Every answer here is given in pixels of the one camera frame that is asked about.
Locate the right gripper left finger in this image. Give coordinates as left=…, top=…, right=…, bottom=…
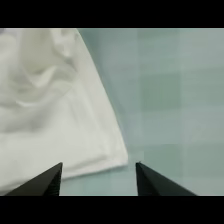
left=4, top=161, right=64, bottom=197

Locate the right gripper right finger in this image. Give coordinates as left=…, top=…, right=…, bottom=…
left=135, top=161, right=198, bottom=197

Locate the white garment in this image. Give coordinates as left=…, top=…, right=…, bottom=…
left=0, top=28, right=130, bottom=197

